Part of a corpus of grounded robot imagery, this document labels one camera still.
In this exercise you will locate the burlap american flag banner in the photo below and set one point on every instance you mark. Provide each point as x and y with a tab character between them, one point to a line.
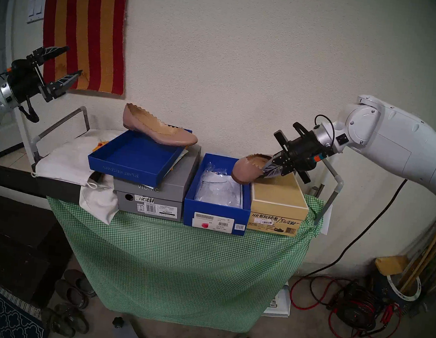
96	32

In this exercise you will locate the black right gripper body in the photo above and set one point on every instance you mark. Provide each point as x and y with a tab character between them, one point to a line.
301	150

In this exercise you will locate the grey closed shoe box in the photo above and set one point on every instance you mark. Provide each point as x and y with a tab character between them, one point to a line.
146	191

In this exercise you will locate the blue shoe box lid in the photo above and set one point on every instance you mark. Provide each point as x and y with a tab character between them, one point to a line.
135	155

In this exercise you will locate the tan closed shoe box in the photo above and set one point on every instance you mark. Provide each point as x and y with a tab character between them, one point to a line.
278	197

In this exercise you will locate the blue bucket white rim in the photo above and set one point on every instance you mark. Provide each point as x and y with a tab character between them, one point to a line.
405	296

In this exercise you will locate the orange paper piece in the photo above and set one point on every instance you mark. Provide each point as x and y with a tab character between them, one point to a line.
102	143

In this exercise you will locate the white wall light switch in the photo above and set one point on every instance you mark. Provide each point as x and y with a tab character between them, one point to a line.
36	8

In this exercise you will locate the wooden sticks bundle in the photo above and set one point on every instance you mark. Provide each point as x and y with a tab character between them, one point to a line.
423	253

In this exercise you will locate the white flat box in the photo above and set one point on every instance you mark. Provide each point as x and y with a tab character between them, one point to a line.
279	302

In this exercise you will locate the tan cardboard piece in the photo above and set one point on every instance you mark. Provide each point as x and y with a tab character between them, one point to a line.
390	263

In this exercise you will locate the white tissue wrap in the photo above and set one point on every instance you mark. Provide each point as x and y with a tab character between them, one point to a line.
217	188

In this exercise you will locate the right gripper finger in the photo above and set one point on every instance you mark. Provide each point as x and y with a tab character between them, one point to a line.
272	167

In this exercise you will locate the white cloth dust bag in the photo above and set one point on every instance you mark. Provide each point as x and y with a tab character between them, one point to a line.
70	158

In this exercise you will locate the white paper sheet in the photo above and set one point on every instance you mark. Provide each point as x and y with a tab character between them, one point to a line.
180	157

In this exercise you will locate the green checkered table cloth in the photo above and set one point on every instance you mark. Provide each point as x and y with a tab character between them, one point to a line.
171	269

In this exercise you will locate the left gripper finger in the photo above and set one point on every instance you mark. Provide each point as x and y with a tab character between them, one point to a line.
51	52
64	82

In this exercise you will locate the dark wooden chest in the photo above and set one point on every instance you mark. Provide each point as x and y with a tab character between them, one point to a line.
11	238

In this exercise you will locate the grey pipe cart rail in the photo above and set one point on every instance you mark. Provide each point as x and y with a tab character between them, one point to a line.
58	124
328	204

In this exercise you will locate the beige scalloped shoe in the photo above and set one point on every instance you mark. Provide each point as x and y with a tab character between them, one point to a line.
166	133
243	172

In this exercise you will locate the brown slipper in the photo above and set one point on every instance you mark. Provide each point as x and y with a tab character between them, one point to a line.
81	281
70	295

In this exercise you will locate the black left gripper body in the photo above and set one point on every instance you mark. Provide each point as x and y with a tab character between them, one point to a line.
25	81

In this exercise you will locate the blue open shoe box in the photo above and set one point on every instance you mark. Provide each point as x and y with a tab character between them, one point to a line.
190	207

